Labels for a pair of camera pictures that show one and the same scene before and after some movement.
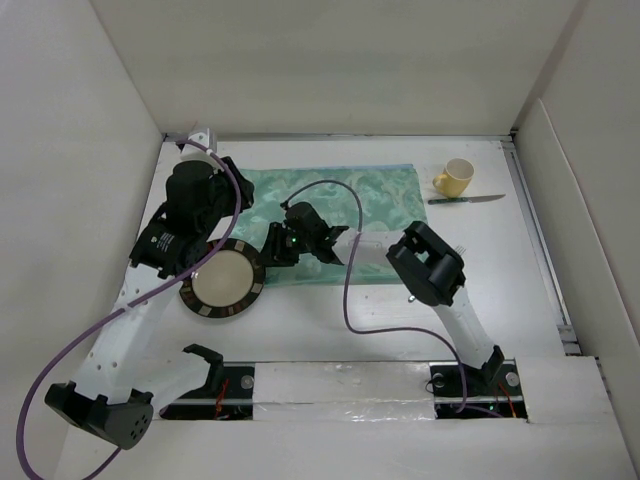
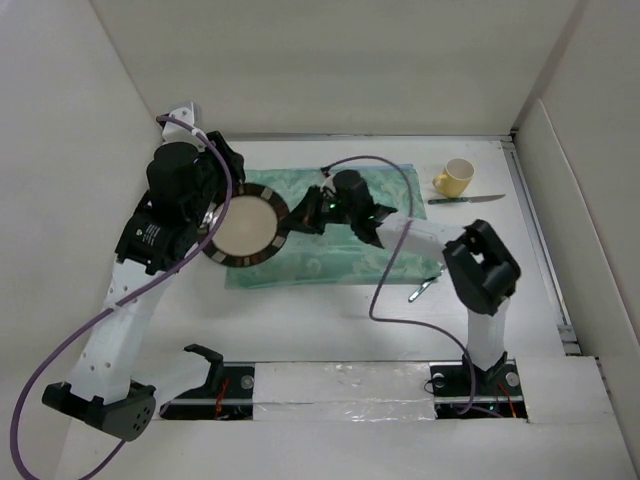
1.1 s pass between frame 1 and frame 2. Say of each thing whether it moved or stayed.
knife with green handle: stayed
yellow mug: stayed
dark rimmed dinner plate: moved
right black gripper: moved
